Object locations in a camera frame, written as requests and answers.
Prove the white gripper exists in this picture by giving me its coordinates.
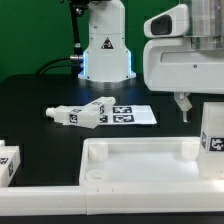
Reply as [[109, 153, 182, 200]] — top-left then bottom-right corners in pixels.
[[143, 38, 224, 122]]

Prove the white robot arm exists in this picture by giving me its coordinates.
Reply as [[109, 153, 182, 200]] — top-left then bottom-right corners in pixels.
[[69, 0, 224, 112]]

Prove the white paper marker sheet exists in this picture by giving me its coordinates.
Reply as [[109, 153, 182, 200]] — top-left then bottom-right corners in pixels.
[[100, 105, 157, 125]]

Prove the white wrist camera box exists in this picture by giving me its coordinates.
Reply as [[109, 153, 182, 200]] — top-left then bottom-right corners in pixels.
[[144, 4, 190, 38]]

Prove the white L-shaped fence wall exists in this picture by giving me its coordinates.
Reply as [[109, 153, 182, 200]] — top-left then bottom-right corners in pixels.
[[0, 179, 224, 216]]

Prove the white desk top tray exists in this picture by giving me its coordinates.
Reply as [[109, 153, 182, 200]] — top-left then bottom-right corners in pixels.
[[79, 137, 224, 185]]

